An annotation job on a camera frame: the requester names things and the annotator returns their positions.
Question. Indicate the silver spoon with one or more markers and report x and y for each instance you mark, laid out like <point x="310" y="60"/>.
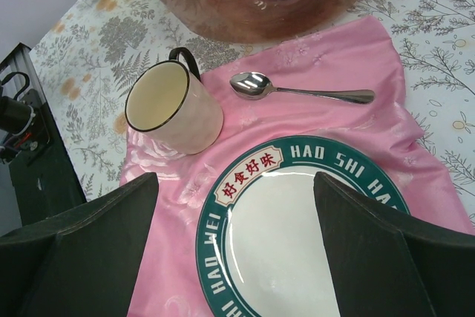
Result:
<point x="255" y="86"/>

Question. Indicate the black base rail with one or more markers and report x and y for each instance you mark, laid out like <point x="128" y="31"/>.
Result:
<point x="37" y="176"/>

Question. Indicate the green rimmed white plate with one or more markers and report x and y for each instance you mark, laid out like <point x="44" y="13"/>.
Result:
<point x="259" y="247"/>

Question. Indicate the pink satin cloth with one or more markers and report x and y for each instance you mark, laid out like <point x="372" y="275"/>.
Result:
<point x="358" y="53"/>

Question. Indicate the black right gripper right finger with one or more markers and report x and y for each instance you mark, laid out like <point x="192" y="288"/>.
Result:
<point x="384" y="262"/>

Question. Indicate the cream enamel mug black rim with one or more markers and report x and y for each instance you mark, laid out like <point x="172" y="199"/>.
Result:
<point x="169" y="103"/>

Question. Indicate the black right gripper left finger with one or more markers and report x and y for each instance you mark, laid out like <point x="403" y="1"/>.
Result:
<point x="82" y="262"/>

